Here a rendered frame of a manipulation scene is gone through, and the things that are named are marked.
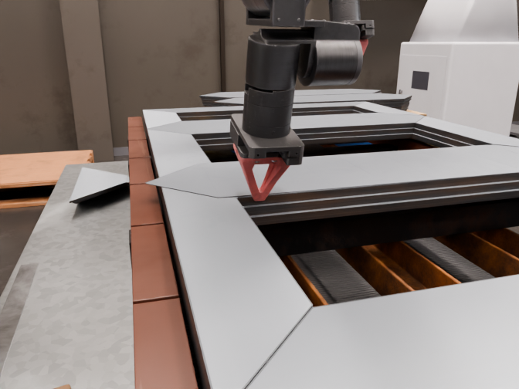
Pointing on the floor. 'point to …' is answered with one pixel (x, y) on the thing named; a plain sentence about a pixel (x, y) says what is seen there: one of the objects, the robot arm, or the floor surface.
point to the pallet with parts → (35, 173)
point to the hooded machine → (463, 63)
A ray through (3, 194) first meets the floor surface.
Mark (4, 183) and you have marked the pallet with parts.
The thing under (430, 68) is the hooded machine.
